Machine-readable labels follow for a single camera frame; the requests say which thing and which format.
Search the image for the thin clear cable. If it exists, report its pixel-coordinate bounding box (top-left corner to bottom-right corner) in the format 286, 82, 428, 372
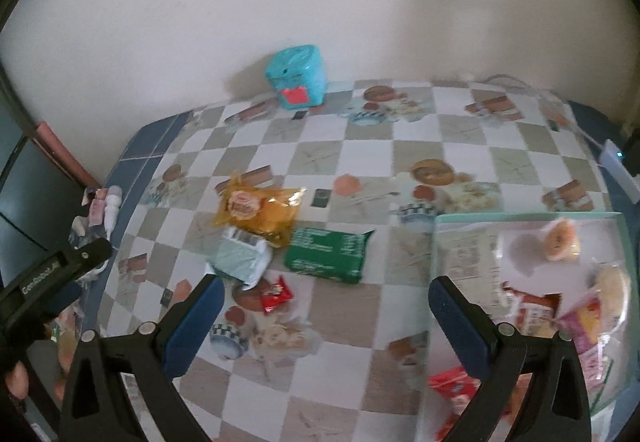
480, 74, 606, 148

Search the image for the long pink purple snack packet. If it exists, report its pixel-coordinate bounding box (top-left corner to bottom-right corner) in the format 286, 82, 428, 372
557, 302, 613, 383

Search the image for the brown red snack packet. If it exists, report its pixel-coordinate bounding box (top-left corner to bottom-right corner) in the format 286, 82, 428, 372
502, 284, 558, 335

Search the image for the teal rimmed white box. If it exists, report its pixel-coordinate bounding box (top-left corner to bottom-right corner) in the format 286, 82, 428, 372
430, 211, 632, 423

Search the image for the white charger with cable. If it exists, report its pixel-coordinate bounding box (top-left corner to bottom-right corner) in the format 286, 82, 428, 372
100, 186, 124, 235

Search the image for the white and teal snack packet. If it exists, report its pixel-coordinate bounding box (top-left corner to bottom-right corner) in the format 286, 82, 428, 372
206, 227, 273, 285

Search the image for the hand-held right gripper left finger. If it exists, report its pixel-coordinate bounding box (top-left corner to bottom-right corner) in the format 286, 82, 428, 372
60, 274, 226, 442

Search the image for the round pale cake packet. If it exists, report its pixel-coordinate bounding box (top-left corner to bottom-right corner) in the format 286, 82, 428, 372
590, 264, 632, 323

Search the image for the teal cube toy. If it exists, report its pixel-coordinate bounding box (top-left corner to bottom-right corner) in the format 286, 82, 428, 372
264, 44, 328, 110

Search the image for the yellow snack packet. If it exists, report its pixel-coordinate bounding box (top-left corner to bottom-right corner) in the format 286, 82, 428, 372
214, 174, 307, 248

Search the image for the dark green snack packet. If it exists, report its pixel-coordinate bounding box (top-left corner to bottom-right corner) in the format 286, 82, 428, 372
284, 226, 376, 285

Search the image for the dark cabinet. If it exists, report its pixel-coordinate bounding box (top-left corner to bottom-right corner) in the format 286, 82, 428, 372
0, 87, 101, 293

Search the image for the small red candy packet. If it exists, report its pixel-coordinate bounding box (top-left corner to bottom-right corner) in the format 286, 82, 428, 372
259, 276, 294, 316

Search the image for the round pink cake packet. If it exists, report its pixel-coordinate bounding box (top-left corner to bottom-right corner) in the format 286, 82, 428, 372
542, 217, 582, 262

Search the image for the white device with teal light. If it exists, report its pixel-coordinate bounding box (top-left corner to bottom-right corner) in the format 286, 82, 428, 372
600, 139, 640, 203

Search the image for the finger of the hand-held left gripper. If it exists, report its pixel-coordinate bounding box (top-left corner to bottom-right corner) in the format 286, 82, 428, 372
42, 282, 84, 324
55, 238, 114, 288

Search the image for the person's left hand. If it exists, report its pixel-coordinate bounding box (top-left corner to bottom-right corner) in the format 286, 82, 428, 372
4, 361, 30, 400

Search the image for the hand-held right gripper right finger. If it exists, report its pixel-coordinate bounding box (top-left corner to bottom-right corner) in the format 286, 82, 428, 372
429, 276, 591, 442

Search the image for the white patterned snack packet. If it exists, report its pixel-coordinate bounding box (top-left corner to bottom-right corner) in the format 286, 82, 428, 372
442, 232, 501, 288

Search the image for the orange striped wafer packet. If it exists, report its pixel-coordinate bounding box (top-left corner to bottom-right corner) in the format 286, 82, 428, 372
427, 364, 481, 423

